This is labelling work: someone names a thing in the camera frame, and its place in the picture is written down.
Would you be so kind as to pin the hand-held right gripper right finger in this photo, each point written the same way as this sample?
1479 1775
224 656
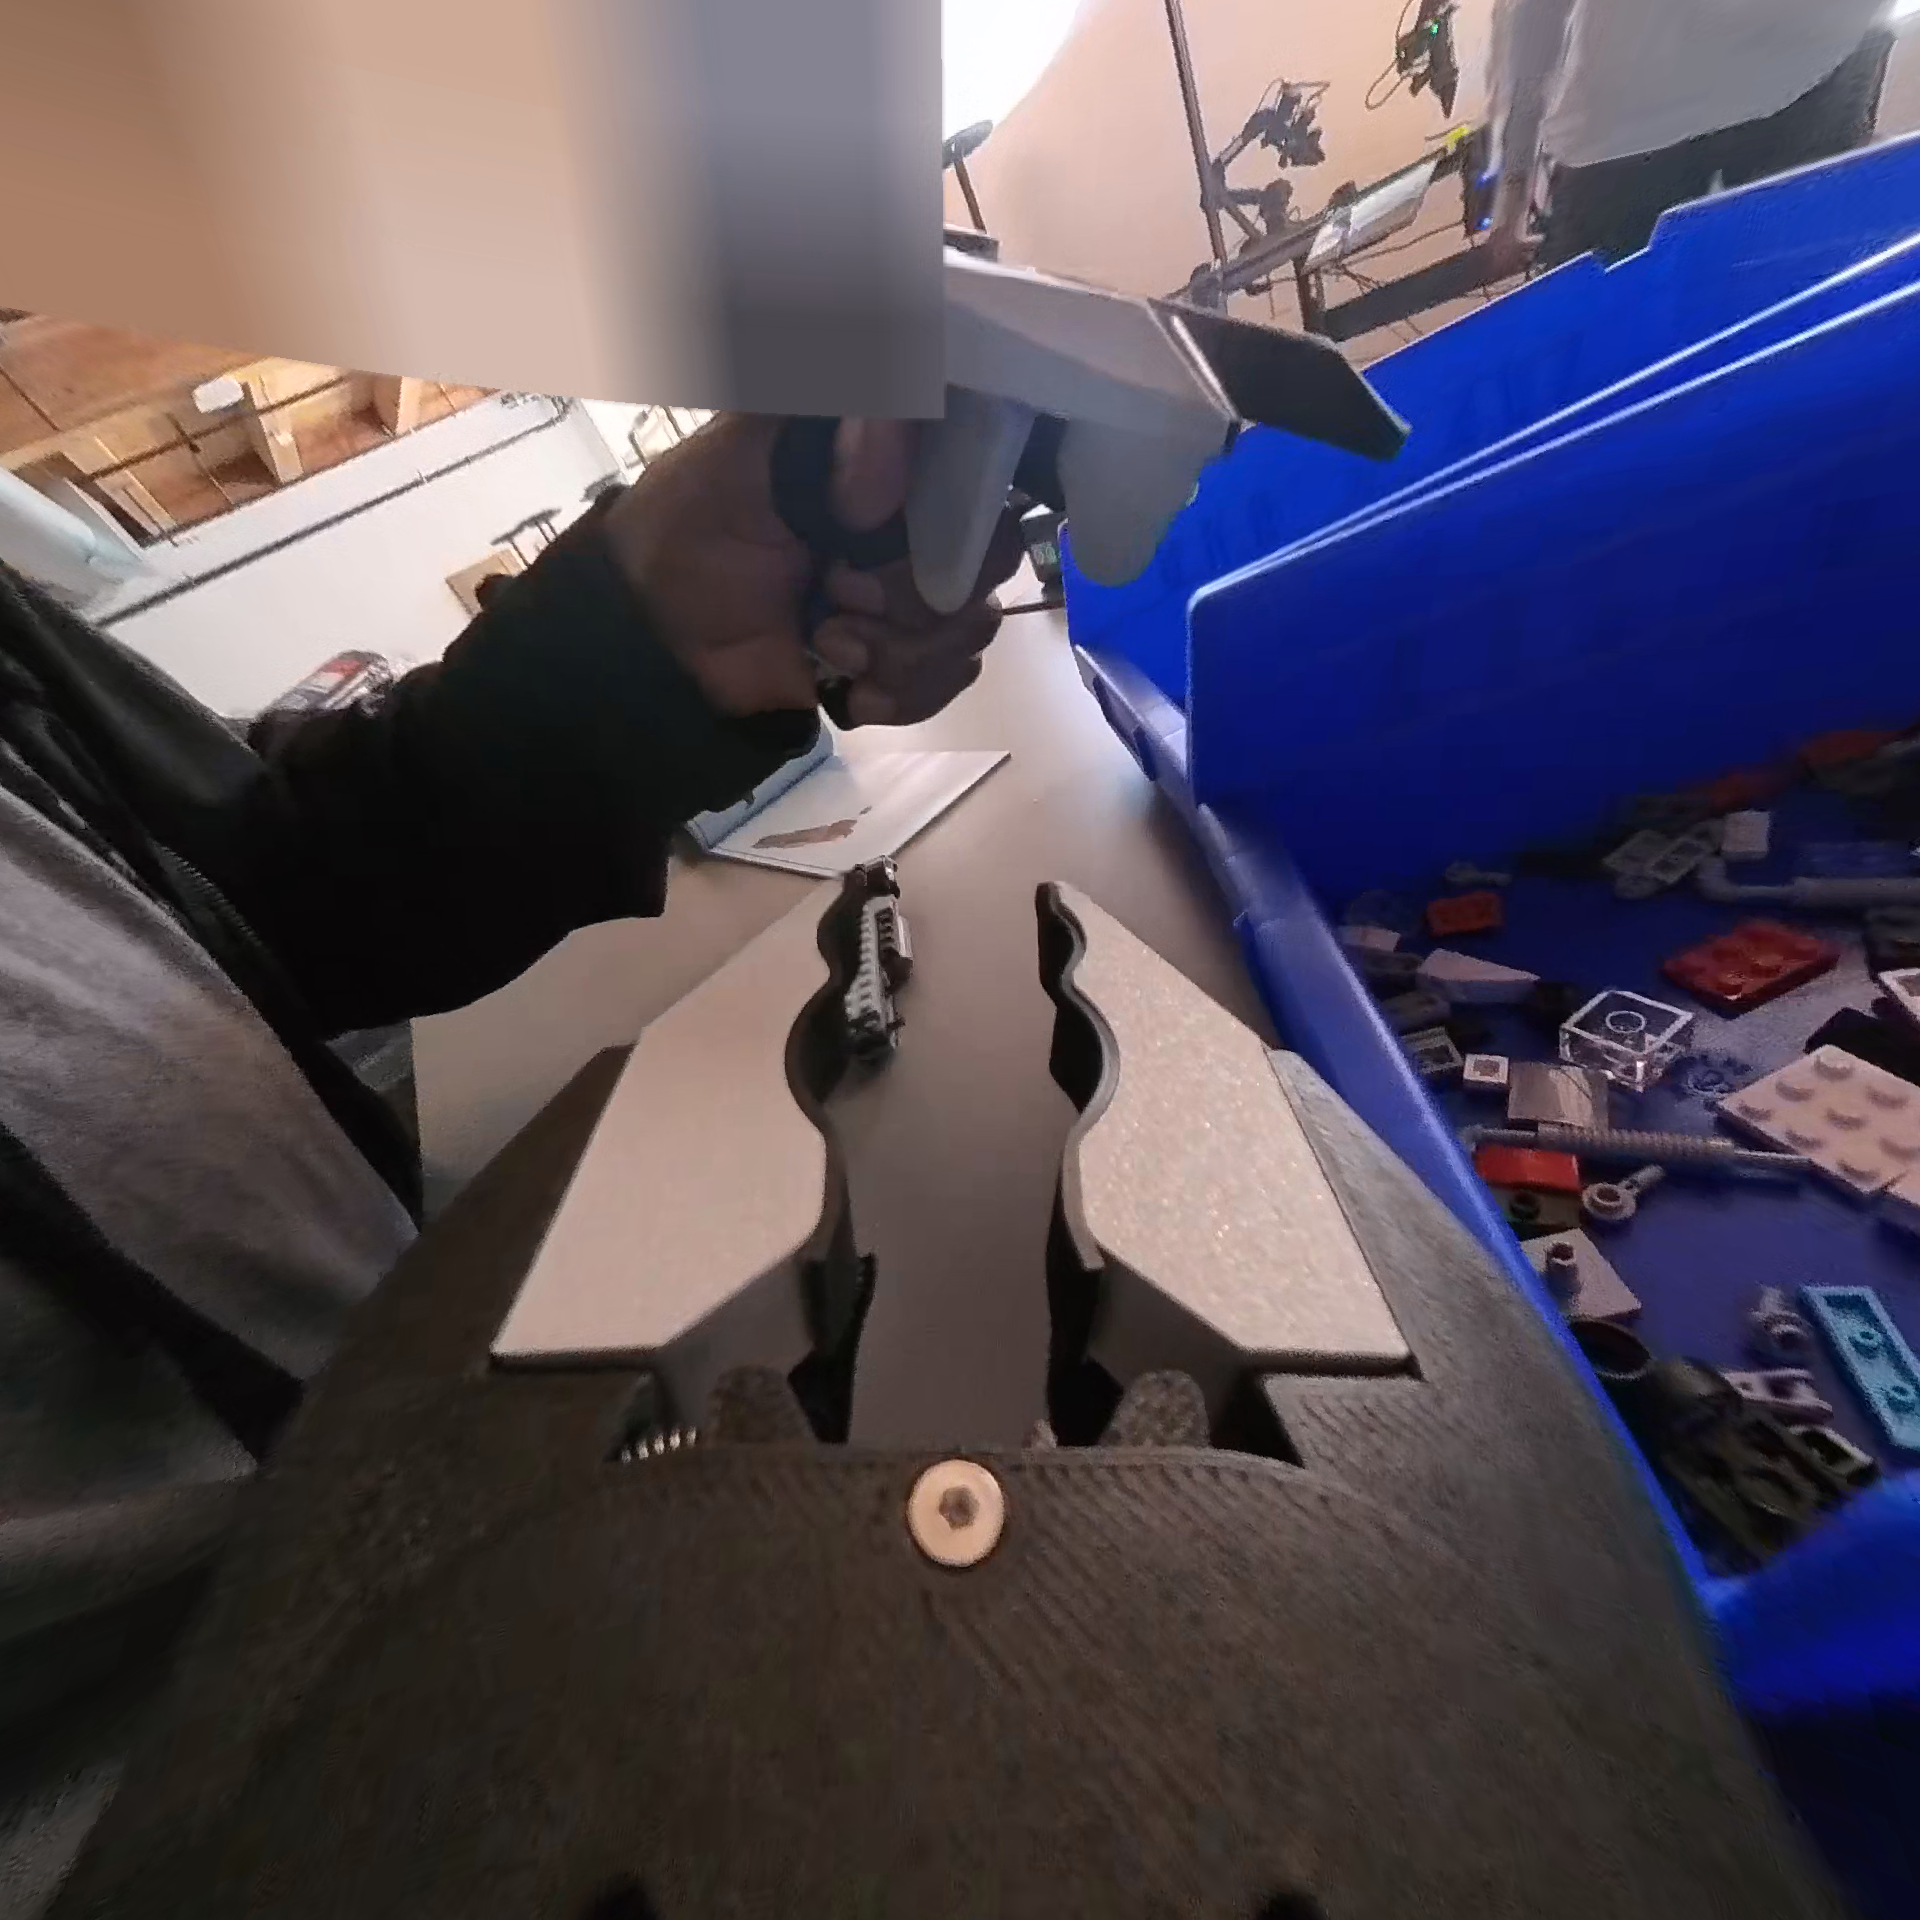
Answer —
1229 1199

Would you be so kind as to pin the pile of pale grey bricks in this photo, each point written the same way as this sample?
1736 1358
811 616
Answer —
1747 960

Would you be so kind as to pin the person's left hand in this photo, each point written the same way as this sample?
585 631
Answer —
720 568

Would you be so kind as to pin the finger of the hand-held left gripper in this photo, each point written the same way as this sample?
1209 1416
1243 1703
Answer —
1079 359
1305 390

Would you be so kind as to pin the blue plastic bin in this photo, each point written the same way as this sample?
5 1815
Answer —
1499 377
1499 674

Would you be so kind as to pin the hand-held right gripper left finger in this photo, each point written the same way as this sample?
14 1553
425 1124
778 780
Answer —
672 1187

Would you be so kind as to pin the light blue instruction booklet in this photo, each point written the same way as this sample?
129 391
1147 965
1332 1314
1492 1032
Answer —
885 803

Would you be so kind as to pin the grey desk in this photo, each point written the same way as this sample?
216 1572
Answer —
960 1199

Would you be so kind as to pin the grey black toy brick model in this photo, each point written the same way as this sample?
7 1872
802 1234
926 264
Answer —
873 960

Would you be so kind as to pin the black tripod stand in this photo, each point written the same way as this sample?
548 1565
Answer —
1196 150

